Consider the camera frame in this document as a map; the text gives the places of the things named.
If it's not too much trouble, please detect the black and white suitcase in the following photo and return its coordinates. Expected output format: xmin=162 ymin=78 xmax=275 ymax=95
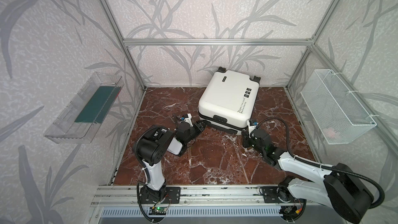
xmin=198 ymin=67 xmax=261 ymax=135

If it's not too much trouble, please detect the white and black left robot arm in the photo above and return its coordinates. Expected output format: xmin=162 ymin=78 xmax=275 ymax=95
xmin=134 ymin=120 xmax=207 ymax=194

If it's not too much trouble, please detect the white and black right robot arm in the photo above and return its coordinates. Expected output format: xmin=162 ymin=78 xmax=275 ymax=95
xmin=241 ymin=128 xmax=377 ymax=224

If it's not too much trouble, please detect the pink object in basket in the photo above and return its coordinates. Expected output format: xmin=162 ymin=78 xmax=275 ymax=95
xmin=323 ymin=128 xmax=338 ymax=139

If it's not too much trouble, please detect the left green circuit board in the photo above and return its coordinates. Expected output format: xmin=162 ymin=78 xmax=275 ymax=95
xmin=148 ymin=206 xmax=168 ymax=216

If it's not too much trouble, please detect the green board in shelf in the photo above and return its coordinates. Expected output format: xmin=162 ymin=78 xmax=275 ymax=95
xmin=75 ymin=86 xmax=122 ymax=123

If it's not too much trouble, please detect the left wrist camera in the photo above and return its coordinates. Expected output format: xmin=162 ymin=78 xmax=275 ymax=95
xmin=179 ymin=113 xmax=193 ymax=127

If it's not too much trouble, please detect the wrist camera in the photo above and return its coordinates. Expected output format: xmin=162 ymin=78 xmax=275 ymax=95
xmin=179 ymin=113 xmax=193 ymax=127
xmin=247 ymin=119 xmax=258 ymax=135

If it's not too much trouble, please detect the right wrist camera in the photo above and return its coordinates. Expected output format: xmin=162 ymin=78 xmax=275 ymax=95
xmin=247 ymin=119 xmax=258 ymax=135

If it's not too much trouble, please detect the right black corrugated cable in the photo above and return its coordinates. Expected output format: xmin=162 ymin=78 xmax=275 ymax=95
xmin=254 ymin=117 xmax=386 ymax=223

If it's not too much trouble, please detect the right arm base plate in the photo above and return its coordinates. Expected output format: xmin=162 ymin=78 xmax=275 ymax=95
xmin=259 ymin=186 xmax=291 ymax=203

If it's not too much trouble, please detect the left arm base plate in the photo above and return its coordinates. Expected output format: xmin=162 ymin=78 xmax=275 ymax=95
xmin=138 ymin=186 xmax=181 ymax=204

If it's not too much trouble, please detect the right circuit board with wires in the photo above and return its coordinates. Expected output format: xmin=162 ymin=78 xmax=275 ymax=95
xmin=280 ymin=206 xmax=303 ymax=217

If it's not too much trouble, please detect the white wire mesh basket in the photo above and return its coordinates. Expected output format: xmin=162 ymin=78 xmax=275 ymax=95
xmin=301 ymin=69 xmax=377 ymax=145

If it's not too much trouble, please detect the aluminium front rail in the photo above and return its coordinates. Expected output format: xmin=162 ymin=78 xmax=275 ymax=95
xmin=91 ymin=184 xmax=303 ymax=207

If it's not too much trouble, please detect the clear plastic wall shelf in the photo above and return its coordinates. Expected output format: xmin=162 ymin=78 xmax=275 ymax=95
xmin=44 ymin=72 xmax=124 ymax=144

